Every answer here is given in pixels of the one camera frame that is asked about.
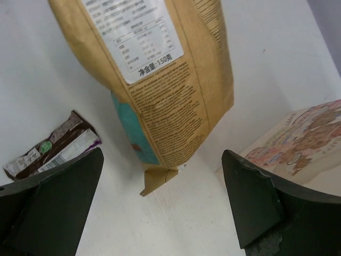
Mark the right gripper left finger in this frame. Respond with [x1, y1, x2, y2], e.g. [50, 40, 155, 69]
[1, 148, 104, 255]

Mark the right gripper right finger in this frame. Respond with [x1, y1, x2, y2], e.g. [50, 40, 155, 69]
[222, 150, 340, 255]

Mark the large brown snack bag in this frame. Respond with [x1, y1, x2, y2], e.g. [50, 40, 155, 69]
[49, 1, 234, 196]

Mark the cream paper bag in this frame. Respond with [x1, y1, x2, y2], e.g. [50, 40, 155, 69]
[215, 99, 341, 197]

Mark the brown chocolate bar wrapper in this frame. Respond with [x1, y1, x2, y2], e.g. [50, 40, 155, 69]
[3, 110, 102, 181]

